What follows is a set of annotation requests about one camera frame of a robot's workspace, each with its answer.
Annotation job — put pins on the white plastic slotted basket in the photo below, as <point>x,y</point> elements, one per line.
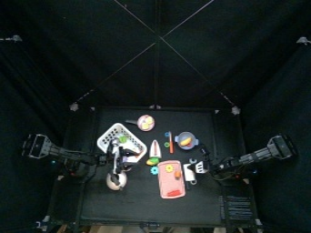
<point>110,135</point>

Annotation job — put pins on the green toy nut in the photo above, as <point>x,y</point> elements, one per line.
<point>167,144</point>

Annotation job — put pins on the small blue toy nut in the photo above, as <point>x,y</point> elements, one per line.
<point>167,134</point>

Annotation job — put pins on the blue toy gear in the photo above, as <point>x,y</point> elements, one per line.
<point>154,170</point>

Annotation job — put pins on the white printed label sheet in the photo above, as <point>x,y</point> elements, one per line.
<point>240,209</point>

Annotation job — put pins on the green toy in basket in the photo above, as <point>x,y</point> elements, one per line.
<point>123,139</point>

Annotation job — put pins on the red toy food piece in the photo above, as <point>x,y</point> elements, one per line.
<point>174,193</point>

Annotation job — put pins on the pink rectangular tray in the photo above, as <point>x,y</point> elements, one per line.
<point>172,183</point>

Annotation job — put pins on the orange toy food piece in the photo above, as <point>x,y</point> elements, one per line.
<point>178,174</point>

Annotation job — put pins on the purple toy in basket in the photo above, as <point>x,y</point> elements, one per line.
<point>131,157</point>

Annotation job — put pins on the yellow toy banana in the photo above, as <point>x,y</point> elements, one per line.
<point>186,141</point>

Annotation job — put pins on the blue toy pot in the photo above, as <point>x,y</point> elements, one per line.
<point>189,146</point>

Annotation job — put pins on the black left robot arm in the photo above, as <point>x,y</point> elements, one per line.
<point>61,151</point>

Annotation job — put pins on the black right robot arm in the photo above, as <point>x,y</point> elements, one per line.
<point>260,156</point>

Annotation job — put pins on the beige toy egg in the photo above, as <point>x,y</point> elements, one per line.
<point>115,185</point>

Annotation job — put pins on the yellow toy gear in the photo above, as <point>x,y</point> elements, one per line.
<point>169,168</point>

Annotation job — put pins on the white and red toy iron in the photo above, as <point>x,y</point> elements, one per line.
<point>155,150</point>

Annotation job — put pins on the pink round toy pan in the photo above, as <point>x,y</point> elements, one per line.
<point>146,123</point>

